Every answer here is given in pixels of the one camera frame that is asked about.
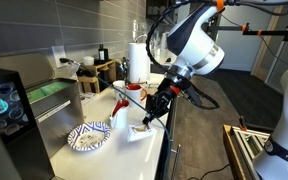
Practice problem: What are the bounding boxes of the white snack sachet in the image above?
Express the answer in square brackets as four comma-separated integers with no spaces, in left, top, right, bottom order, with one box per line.
[126,123,159,144]

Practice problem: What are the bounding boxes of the white paper towel roll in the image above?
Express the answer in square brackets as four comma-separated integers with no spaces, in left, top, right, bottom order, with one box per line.
[127,41,151,85]

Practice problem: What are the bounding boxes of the white wall outlet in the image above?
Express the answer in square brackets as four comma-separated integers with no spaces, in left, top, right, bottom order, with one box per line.
[51,44,68,70]

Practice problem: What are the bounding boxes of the aluminium frame stand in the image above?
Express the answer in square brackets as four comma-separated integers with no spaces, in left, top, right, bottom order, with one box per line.
[222,124,272,180]

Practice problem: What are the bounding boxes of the black coffee machine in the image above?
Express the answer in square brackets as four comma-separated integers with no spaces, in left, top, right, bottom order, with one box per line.
[0,65,56,180]

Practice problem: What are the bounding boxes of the teal power cable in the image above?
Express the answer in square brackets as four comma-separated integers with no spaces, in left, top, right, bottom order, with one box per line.
[59,57,172,180]

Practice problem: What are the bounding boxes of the dark counter cabinet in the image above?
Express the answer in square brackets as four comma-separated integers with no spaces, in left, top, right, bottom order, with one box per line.
[154,96,182,180]

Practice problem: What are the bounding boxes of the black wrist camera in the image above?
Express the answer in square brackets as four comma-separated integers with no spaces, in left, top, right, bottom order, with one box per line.
[183,82,206,108]

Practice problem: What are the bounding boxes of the white mug red inside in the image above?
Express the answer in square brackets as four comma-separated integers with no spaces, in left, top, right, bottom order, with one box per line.
[125,83,149,108]

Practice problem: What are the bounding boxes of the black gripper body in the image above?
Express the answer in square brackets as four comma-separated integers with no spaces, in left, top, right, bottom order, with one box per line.
[145,78,182,118]

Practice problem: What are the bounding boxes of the black pole orange clamps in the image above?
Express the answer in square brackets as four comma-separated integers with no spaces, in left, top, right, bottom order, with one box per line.
[213,22,288,43]

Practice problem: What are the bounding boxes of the blue and white patterned plate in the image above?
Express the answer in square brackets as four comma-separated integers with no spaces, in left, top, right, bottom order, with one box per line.
[66,121,112,153]

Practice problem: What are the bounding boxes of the black bottle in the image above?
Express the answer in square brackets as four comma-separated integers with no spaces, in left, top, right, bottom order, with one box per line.
[97,43,109,63]

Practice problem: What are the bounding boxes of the wooden countertop organizer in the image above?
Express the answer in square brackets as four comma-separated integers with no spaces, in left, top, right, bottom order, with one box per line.
[76,59,118,95]

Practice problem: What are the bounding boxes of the small white jar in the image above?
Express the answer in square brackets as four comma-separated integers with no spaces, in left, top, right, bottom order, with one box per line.
[82,55,95,67]

